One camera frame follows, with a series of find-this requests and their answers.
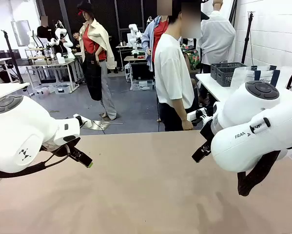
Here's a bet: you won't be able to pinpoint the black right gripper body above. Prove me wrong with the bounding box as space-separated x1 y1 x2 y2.
199 116 217 150

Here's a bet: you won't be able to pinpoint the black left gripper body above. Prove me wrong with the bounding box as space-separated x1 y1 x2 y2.
41 139 76 158

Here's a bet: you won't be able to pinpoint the translucent shopping bag blue handles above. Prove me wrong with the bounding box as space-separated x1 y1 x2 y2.
230 66 259 89
254 64 281 86

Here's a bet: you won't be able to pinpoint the person's right forearm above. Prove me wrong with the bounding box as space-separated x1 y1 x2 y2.
171 97 190 122

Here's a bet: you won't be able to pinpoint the person's right hand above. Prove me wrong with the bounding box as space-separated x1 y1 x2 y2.
181 118 194 131

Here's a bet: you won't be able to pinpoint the white power strip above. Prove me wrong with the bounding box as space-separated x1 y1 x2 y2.
73 113 93 129
186 107 208 123

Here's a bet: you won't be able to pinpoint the white side table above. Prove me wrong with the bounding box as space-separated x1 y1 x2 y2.
195 72 236 103

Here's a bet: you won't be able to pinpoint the grey plastic basket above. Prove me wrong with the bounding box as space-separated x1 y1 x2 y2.
216 66 247 87
210 62 244 80

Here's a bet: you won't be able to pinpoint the clear plastic storage box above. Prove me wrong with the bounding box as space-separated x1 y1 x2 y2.
33 84 57 96
132 79 156 92
54 82 76 95

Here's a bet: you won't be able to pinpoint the person in white T-shirt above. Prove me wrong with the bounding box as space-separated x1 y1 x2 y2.
154 0 203 132

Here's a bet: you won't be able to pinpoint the floral fabric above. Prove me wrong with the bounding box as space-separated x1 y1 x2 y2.
180 43 201 71

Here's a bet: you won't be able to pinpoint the background workbench with shelf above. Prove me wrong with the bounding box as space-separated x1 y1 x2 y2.
24 47 78 95

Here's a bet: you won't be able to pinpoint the figure in white shirt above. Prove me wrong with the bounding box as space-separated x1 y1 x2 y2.
199 0 237 74

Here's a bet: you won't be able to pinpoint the background table with black front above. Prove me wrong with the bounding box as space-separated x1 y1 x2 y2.
123 55 156 84

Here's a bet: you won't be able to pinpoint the mannequin with beige jacket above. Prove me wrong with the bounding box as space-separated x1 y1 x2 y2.
77 0 118 121

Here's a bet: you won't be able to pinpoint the black tripod stand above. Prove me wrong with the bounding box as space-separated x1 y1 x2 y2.
0 29 25 84
240 10 256 65

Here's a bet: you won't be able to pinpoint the person in red shirt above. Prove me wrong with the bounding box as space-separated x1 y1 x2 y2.
141 0 173 73

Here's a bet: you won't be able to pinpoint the seated person in black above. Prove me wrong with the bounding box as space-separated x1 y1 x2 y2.
71 30 82 53

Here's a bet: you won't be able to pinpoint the person in black T-shirt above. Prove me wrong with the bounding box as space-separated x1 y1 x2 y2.
36 16 56 51

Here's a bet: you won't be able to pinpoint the metal mannequin base plate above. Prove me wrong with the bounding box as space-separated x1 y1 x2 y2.
86 118 124 131

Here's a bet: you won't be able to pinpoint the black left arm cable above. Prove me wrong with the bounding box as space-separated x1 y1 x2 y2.
0 151 71 178

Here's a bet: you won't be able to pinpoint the black right arm cable sleeve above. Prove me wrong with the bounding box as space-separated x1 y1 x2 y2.
236 150 282 197

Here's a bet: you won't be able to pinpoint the grey wall board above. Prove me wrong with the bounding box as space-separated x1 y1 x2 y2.
10 19 32 47

